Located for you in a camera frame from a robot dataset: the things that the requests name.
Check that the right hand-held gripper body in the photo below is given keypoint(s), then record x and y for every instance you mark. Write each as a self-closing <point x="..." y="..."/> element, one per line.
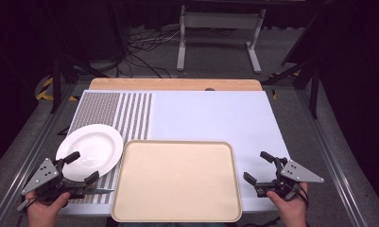
<point x="296" y="173"/>

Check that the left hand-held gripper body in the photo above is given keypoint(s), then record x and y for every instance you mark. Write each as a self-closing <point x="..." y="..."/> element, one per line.
<point x="40" y="176"/>

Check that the white round plate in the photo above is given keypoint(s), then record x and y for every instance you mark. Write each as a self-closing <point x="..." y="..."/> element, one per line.
<point x="95" y="148"/>

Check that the person's left hand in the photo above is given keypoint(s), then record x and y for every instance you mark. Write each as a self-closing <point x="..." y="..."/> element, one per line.
<point x="43" y="211"/>

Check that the person's right hand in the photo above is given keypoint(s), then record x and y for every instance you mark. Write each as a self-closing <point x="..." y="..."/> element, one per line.
<point x="292" y="211"/>

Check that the dark table knife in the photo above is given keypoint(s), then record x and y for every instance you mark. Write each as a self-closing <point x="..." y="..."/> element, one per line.
<point x="105" y="190"/>

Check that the grey striped placemat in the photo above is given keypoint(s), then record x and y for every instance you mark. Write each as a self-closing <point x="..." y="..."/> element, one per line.
<point x="99" y="107"/>

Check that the yellow black floor tape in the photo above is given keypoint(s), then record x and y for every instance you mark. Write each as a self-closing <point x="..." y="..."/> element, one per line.
<point x="45" y="93"/>

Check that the beige rectangular tray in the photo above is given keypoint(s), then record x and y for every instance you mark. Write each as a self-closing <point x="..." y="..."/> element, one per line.
<point x="177" y="183"/>

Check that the black tripod stand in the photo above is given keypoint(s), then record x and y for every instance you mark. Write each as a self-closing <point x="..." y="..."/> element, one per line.
<point x="56" y="82"/>
<point x="314" y="82"/>

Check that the wooden table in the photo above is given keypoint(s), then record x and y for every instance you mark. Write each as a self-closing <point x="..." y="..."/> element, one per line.
<point x="174" y="84"/>

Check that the white metal stand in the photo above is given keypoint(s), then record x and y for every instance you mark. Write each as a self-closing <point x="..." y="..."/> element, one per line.
<point x="220" y="20"/>

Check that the aluminium floor rail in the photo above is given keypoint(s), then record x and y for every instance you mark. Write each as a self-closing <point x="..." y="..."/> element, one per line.
<point x="332" y="164"/>
<point x="26" y="164"/>

